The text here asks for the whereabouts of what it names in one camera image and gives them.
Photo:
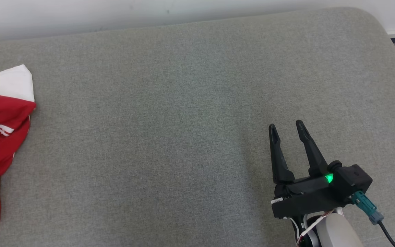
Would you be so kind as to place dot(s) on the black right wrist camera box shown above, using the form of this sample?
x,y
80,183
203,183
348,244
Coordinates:
x,y
353,181

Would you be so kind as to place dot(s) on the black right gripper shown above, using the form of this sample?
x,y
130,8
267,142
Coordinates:
x,y
307,199

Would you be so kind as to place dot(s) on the grey fabric sofa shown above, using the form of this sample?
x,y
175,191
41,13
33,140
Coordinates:
x,y
183,120

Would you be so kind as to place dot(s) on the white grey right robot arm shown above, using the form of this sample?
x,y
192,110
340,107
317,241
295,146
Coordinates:
x,y
338,230

